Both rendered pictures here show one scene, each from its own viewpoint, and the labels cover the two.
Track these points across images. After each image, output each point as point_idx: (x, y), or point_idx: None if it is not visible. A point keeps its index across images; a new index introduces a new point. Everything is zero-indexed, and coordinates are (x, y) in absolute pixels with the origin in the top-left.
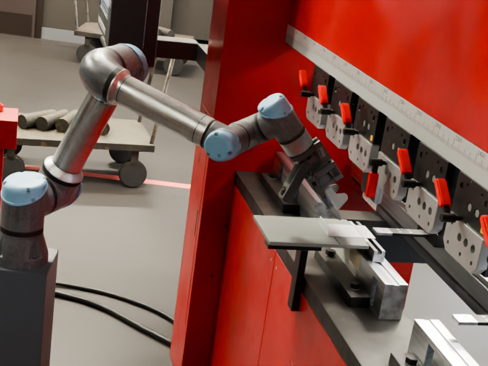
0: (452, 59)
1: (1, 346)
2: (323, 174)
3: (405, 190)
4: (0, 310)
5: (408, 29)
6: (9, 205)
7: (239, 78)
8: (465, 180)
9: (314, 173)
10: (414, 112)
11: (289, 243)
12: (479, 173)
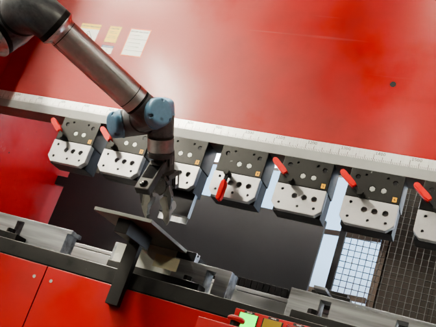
0: (325, 101)
1: None
2: (172, 178)
3: (257, 195)
4: None
5: (252, 85)
6: None
7: None
8: (363, 172)
9: (169, 175)
10: (272, 137)
11: (159, 227)
12: (380, 166)
